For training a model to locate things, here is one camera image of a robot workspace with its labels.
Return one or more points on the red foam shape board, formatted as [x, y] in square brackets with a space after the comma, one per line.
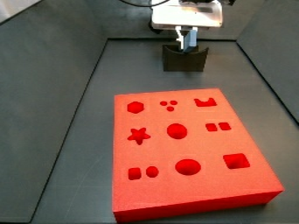
[184, 157]

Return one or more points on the black curved holder stand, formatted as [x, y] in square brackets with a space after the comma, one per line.
[178, 61]

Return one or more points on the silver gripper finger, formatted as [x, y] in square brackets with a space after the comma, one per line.
[178, 29]

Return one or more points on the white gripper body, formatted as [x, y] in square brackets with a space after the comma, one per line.
[187, 13]

